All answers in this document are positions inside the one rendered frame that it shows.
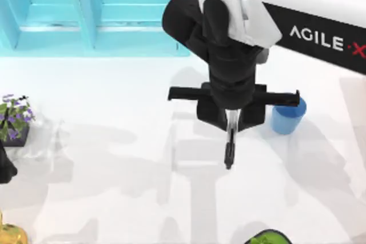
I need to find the gold trophy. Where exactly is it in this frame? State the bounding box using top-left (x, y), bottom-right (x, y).
top-left (0, 211), bottom-right (29, 244)

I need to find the blue cup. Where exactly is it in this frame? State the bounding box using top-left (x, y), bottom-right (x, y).
top-left (270, 97), bottom-right (307, 135)

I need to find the green plant in black pot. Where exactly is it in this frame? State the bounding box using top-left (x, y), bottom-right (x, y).
top-left (245, 229), bottom-right (293, 244)

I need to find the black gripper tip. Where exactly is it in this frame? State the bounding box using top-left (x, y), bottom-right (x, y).
top-left (0, 140), bottom-right (18, 184)

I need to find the purple flower plant pot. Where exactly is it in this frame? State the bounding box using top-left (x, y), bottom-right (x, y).
top-left (0, 94), bottom-right (37, 148)

